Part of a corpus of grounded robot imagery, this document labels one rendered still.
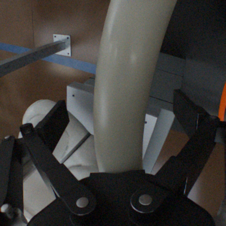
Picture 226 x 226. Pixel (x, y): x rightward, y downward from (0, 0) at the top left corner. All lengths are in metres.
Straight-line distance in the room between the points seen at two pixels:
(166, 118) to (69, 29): 1.28
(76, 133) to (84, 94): 0.19
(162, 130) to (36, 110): 0.48
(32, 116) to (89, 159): 0.23
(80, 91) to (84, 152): 0.26
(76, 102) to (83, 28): 1.00
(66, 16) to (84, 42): 0.29
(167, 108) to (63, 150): 0.40
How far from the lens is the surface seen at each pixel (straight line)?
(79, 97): 0.73
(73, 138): 0.58
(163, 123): 0.72
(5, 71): 1.33
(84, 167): 0.57
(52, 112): 0.19
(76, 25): 1.68
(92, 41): 1.62
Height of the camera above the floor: 1.39
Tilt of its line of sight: 50 degrees down
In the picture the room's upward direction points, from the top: 142 degrees counter-clockwise
